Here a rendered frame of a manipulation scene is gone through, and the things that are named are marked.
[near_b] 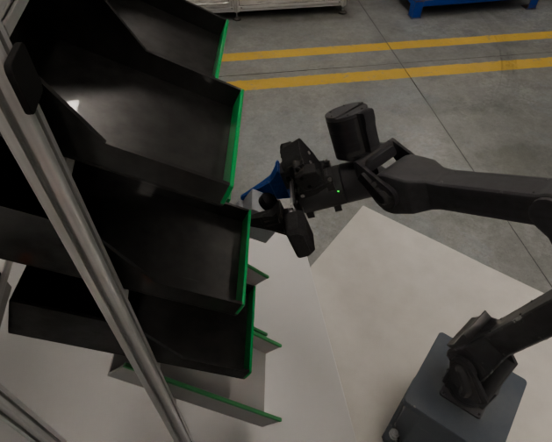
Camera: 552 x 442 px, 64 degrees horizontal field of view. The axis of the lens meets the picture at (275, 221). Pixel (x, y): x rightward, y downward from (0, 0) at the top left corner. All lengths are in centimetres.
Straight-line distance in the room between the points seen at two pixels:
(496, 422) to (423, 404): 11
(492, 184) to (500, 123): 288
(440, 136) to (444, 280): 203
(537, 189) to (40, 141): 42
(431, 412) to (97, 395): 63
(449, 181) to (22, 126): 42
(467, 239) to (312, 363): 164
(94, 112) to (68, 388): 75
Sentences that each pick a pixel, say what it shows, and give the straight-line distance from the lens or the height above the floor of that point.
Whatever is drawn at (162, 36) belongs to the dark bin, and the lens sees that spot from 51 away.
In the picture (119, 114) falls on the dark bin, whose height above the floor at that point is 155.
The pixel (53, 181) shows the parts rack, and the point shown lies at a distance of 31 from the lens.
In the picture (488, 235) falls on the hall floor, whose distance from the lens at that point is 255.
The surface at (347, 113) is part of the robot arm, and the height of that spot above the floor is 142.
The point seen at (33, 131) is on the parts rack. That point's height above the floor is 160.
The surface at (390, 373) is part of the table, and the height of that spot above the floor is 86.
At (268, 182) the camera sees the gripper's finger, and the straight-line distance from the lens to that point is 66.
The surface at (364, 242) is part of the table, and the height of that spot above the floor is 86.
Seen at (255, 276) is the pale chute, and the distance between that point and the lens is 89.
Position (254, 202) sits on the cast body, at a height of 129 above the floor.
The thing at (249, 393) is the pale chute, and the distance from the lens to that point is 78.
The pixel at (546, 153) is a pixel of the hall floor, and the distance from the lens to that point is 324.
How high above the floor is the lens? 175
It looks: 48 degrees down
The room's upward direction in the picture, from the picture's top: straight up
